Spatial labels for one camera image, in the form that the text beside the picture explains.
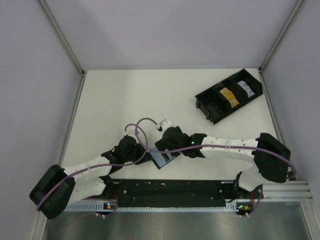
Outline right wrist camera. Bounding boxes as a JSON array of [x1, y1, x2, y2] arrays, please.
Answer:
[[155, 119, 173, 132]]

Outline silver card in bin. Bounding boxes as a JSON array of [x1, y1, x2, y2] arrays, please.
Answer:
[[238, 80, 250, 89], [244, 87, 255, 98]]

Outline black left storage bin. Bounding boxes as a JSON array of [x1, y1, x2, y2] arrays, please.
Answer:
[[195, 87, 232, 124]]

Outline white slotted cable duct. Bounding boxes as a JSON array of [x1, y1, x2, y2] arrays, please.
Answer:
[[64, 201, 244, 213]]

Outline front aluminium frame rail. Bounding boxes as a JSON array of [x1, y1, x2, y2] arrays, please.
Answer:
[[261, 181, 313, 202]]

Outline lower silver card in bin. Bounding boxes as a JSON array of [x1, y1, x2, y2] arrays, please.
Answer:
[[244, 87, 255, 98]]

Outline aluminium corner frame post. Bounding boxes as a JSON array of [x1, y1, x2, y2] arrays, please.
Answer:
[[258, 0, 307, 73]]

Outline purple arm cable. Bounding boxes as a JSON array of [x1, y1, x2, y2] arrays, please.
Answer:
[[36, 123, 153, 218], [134, 117, 297, 216]]

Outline stack of black cards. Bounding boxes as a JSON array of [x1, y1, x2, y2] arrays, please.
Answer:
[[207, 101, 224, 118]]

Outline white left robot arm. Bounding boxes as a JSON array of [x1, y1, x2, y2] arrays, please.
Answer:
[[29, 135, 152, 220]]

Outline gold VIP card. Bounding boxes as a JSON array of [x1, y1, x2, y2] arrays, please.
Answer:
[[229, 98, 239, 106], [225, 92, 235, 99]]

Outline upper silver card in bin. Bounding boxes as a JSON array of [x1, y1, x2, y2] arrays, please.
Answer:
[[238, 80, 250, 89]]

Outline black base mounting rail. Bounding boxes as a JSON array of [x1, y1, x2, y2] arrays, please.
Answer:
[[104, 178, 262, 207]]

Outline left aluminium frame post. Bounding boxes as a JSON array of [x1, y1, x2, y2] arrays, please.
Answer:
[[36, 0, 87, 77]]

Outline black storage bin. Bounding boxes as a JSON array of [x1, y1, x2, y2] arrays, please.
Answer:
[[233, 68, 263, 101], [195, 87, 232, 124]]

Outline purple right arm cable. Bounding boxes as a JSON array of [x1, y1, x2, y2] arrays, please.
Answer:
[[134, 117, 297, 216]]

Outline black leather card holder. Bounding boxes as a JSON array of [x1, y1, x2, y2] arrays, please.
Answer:
[[149, 148, 181, 170]]

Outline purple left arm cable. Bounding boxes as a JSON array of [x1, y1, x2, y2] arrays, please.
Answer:
[[36, 123, 153, 218]]

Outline black right storage bin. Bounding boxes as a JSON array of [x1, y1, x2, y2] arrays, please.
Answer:
[[233, 68, 263, 101]]

